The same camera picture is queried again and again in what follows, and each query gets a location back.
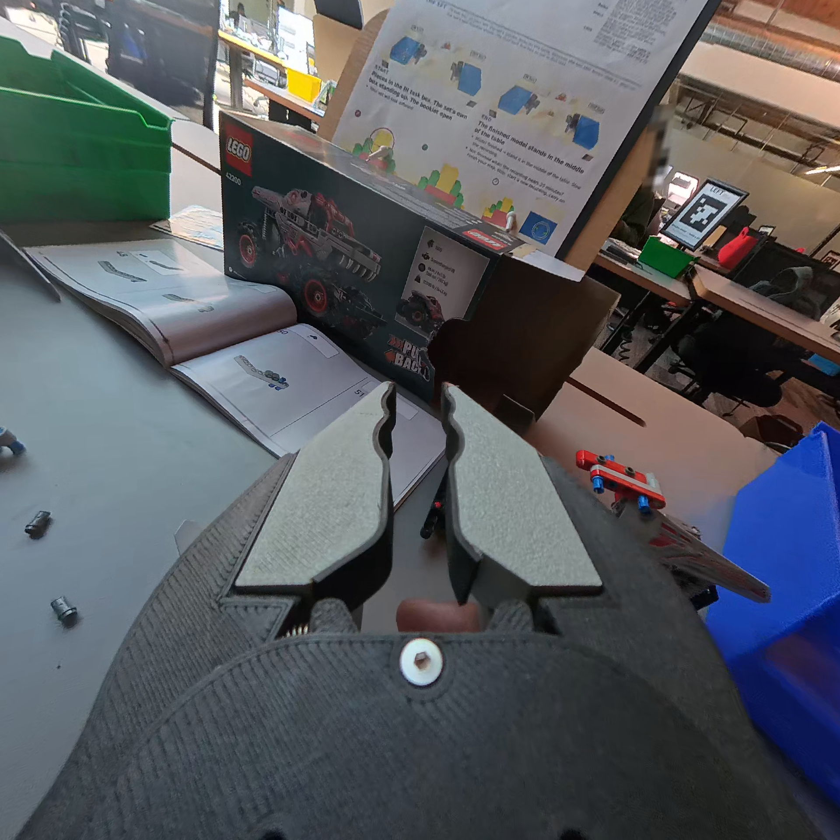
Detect printed instruction sheet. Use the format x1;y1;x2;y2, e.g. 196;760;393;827
331;0;716;258

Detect open lego instruction booklet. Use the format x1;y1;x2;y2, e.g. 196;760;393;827
23;238;450;506

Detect dark lego set box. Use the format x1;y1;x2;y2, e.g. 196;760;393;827
220;110;621;421

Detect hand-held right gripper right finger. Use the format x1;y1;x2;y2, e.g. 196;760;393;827
440;382;605;606

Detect blue plastic bin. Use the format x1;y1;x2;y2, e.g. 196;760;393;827
705;423;840;840

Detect green plastic bin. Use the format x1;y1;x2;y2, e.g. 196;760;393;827
0;36;191;225

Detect monitor with black-white tag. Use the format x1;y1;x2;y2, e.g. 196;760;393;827
659;178;749;252

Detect printed paper sheet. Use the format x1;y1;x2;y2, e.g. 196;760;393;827
151;206;224;250

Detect red partly built lego model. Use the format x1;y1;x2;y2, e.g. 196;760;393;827
576;449;772;605

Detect wooden desk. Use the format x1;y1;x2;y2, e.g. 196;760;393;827
591;252;840;365

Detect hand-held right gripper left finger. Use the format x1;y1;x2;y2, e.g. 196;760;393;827
223;381;396;613

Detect cardboard sheet with slot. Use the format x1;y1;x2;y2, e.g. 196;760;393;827
518;344;782;552

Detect small green bin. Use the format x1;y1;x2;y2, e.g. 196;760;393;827
638;236;700;278

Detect red plastic object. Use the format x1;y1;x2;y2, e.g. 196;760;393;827
717;226;765;266

